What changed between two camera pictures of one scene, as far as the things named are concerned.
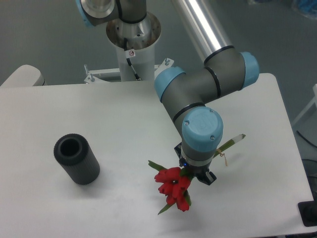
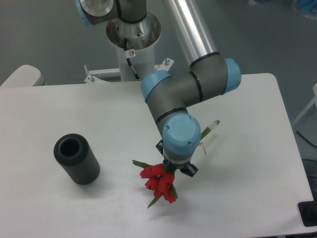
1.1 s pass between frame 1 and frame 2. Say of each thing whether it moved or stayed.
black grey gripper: moved
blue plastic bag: stayed
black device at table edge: stayed
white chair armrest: stayed
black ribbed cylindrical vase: stayed
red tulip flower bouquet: moved
